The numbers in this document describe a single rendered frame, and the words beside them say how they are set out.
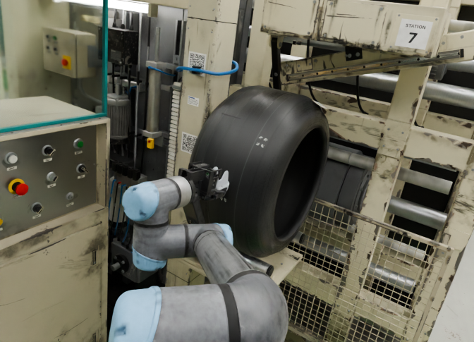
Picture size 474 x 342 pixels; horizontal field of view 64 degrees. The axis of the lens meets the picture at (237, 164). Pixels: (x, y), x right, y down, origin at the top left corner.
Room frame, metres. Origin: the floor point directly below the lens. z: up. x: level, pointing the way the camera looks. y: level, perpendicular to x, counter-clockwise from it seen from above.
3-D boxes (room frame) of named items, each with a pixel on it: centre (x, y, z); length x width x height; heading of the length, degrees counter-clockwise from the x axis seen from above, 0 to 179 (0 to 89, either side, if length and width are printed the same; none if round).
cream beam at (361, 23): (1.47, -0.33, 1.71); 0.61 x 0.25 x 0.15; 60
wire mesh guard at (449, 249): (1.45, -0.44, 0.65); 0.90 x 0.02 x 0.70; 60
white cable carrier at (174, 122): (1.40, 0.24, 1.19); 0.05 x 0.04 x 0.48; 150
